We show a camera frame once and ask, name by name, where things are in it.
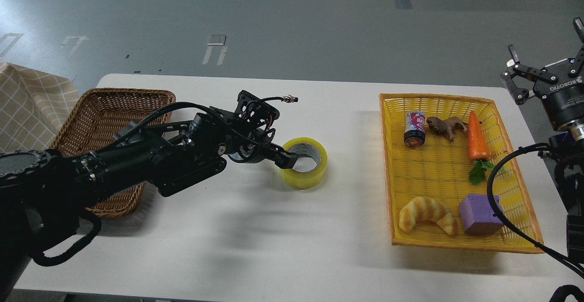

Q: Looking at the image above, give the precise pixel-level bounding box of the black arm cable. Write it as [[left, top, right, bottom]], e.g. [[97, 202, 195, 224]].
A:
[[27, 211, 102, 267], [486, 143, 584, 279]]

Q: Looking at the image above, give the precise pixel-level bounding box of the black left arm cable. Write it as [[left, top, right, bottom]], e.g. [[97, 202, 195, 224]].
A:
[[27, 211, 102, 267]]

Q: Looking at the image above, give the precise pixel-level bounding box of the purple foam block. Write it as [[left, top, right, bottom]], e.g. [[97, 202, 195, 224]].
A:
[[459, 194, 504, 235]]

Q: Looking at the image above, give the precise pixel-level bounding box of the small purple drink can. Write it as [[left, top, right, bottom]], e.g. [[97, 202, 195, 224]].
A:
[[403, 111, 426, 147]]

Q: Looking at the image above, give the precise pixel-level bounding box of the brown wicker basket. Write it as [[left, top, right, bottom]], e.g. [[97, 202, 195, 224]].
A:
[[47, 88, 176, 218]]

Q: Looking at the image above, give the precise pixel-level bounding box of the brown toy animal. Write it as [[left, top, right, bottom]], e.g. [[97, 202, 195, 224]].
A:
[[426, 116, 469, 142]]

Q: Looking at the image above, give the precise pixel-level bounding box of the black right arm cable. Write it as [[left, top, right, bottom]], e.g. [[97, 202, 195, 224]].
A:
[[486, 143, 584, 279]]

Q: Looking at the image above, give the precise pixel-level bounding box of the toy croissant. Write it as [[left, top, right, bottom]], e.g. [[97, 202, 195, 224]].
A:
[[398, 196, 458, 237]]

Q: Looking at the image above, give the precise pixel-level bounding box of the yellow plastic basket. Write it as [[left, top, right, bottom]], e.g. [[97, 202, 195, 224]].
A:
[[378, 94, 542, 254]]

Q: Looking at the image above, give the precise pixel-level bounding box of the yellow tape roll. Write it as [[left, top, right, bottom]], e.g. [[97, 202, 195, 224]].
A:
[[279, 137, 328, 190]]

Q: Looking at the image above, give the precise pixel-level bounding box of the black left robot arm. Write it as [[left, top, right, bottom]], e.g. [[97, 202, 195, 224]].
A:
[[0, 90, 300, 301]]

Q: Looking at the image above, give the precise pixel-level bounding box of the beige checked cloth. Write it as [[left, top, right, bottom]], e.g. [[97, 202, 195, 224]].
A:
[[0, 62, 79, 152]]

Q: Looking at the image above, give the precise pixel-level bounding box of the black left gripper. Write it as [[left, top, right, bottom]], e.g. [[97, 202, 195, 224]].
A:
[[226, 129, 299, 169]]

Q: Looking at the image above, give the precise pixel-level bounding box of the orange toy carrot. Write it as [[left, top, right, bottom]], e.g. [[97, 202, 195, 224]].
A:
[[467, 111, 495, 186]]

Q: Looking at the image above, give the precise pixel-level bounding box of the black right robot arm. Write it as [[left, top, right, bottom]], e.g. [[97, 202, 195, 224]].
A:
[[487, 45, 584, 276]]

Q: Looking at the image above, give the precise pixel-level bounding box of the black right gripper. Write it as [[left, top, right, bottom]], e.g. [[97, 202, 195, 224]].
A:
[[501, 17, 584, 132]]

